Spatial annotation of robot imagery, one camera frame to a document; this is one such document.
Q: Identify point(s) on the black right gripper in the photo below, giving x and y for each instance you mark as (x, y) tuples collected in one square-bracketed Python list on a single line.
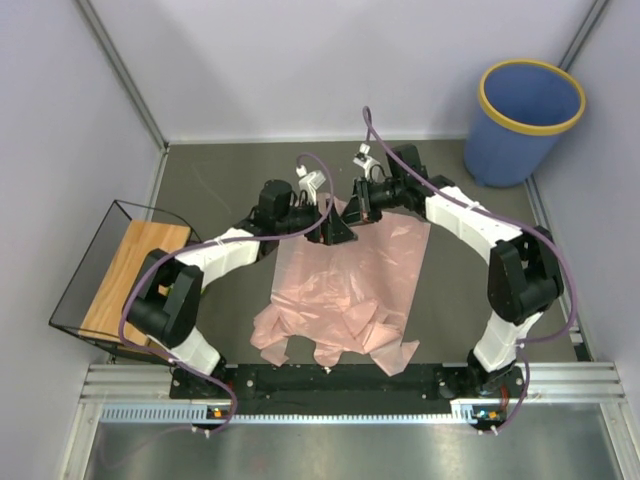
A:
[(360, 204)]

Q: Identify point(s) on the grey slotted cable duct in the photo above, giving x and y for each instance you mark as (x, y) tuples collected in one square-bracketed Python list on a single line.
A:
[(154, 413)]

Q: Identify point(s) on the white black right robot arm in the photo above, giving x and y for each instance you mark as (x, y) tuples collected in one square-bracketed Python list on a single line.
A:
[(524, 277)]

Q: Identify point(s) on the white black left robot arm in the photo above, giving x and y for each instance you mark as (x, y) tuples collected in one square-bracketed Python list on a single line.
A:
[(164, 303)]

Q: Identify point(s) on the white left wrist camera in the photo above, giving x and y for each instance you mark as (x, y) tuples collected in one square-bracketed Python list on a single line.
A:
[(310, 181)]

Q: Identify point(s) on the pink plastic trash bag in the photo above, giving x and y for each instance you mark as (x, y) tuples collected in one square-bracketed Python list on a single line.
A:
[(353, 297)]

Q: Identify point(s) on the aluminium frame rail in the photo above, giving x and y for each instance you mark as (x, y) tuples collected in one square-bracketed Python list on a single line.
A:
[(571, 421)]

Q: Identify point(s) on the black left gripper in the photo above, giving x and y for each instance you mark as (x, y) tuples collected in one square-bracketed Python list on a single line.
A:
[(332, 230)]

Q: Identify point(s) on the blue trash bin yellow rim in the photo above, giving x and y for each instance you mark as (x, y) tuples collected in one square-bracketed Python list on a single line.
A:
[(524, 107)]

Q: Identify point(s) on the black wire frame shelf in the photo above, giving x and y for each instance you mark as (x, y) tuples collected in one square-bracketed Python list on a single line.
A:
[(83, 286)]

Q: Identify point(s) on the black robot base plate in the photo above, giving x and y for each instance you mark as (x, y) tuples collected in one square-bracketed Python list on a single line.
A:
[(361, 389)]

